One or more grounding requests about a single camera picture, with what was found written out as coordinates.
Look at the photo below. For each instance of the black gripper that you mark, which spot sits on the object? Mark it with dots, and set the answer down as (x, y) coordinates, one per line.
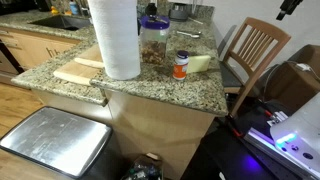
(291, 4)

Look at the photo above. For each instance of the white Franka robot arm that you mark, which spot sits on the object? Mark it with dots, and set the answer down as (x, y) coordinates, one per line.
(300, 126)

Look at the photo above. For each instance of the white bottle with orange label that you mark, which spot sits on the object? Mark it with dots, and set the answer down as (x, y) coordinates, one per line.
(180, 66)

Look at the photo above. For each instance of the bunch of keys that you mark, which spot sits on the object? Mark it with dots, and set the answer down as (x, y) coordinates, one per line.
(156, 20)

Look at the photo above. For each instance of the black bottle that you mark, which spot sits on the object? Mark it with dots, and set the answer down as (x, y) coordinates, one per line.
(151, 9)

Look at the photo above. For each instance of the clear jar with purple lid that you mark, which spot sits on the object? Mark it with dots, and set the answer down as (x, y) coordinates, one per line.
(153, 41)

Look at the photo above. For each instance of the blue soap bottle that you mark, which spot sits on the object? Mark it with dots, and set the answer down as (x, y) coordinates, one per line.
(73, 8)

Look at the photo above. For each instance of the wooden chair with grey seat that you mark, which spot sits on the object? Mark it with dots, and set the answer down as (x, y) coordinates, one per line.
(266, 28)

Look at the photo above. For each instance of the brown cardboard box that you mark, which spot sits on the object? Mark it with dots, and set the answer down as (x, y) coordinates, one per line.
(293, 83)

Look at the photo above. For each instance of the white plastic utensil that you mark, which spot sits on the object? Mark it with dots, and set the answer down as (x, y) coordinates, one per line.
(196, 21)

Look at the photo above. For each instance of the metal spoon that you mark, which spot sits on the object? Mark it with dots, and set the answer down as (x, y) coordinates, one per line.
(189, 33)

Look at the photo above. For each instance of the pale yellow sponge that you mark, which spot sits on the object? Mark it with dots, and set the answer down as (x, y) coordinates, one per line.
(198, 63)

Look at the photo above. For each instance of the black toaster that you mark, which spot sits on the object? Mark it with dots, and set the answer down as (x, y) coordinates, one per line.
(179, 11)

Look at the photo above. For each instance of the metal robot mounting platform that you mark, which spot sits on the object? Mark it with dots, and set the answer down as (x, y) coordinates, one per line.
(263, 140)

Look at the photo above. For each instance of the white paper towel roll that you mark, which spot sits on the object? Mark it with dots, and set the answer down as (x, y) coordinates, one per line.
(116, 36)

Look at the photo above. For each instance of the wooden cutting board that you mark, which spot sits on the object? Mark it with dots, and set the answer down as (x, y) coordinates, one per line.
(81, 65)

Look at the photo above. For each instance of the bag of mixed trash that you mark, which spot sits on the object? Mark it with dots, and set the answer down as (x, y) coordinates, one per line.
(143, 170)

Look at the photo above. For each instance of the black kitchen sink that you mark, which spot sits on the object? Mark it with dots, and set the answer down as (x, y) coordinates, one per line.
(61, 22)

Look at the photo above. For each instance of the yellow rubber duck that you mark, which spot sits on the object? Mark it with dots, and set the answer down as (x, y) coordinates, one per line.
(54, 10)

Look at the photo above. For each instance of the light wood lower cabinet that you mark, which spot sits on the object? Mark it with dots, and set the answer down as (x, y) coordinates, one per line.
(31, 48)

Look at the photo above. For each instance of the trash can with steel lid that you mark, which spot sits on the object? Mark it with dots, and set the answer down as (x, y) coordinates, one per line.
(56, 140)

